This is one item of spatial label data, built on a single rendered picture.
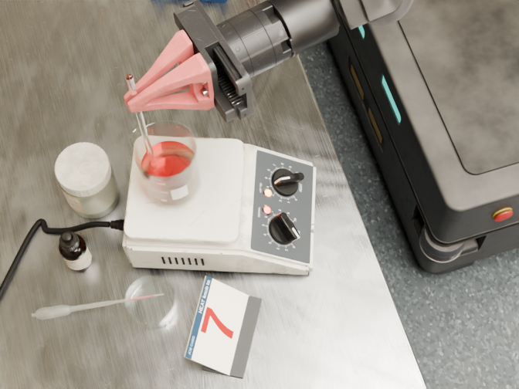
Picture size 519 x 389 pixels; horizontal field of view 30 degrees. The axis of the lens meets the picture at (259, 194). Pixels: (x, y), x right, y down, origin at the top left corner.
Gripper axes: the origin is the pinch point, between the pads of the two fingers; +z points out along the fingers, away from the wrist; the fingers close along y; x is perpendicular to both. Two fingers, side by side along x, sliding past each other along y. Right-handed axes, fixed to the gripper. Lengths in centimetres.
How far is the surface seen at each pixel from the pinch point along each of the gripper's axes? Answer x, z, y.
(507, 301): 101, -55, 15
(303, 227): 22.6, -11.8, 10.1
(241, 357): 25.7, 0.9, 18.5
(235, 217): 17.2, -5.1, 7.5
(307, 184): 22.7, -14.9, 5.8
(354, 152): 101, -47, -26
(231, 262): 22.0, -2.9, 9.9
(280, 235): 20.8, -8.8, 10.3
